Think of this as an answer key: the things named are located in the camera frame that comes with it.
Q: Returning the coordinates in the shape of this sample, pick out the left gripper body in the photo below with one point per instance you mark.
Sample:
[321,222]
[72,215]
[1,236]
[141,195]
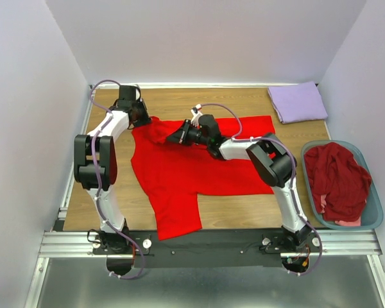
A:
[142,116]

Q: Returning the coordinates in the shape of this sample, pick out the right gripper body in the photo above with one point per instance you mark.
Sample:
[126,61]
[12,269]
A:
[194,136]

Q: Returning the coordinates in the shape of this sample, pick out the bright red t shirt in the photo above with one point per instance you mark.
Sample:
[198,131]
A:
[173,175]

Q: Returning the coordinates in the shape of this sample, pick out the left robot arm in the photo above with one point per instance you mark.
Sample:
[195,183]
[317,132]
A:
[95,164]

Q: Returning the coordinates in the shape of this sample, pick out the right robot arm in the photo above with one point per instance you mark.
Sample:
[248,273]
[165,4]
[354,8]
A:
[272,161]

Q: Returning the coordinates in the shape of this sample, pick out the folded lavender t shirt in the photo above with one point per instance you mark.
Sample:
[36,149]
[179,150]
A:
[297,103]

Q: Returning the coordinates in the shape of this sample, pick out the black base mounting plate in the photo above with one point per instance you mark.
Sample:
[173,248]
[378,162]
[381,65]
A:
[269,247]

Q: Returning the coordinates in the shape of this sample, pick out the dark red t shirt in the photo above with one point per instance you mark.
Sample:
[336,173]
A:
[333,170]

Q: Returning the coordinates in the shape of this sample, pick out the teal plastic basket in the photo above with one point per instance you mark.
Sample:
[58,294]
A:
[372,215]

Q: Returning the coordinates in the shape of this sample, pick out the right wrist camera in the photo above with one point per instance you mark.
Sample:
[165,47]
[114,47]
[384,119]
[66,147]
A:
[196,114]

